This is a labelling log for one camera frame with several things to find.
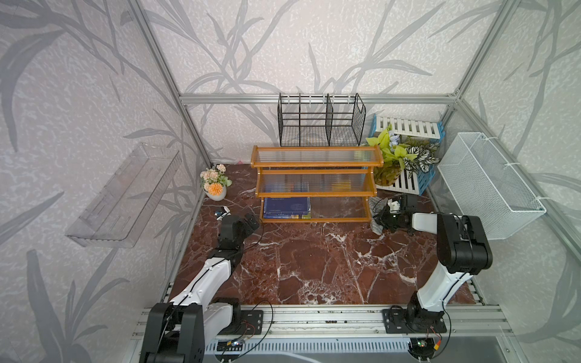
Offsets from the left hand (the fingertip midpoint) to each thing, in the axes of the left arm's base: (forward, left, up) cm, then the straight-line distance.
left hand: (245, 218), depth 88 cm
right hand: (+6, -53, -9) cm, 54 cm away
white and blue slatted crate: (+25, -80, -4) cm, 84 cm away
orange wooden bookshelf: (+26, -32, -10) cm, 43 cm away
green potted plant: (+21, -61, +15) cm, 67 cm away
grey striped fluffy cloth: (+9, -54, -2) cm, 55 cm away
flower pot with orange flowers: (+18, +17, 0) cm, 24 cm away
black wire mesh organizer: (+44, -28, +15) cm, 54 cm away
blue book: (+9, -16, -6) cm, 19 cm away
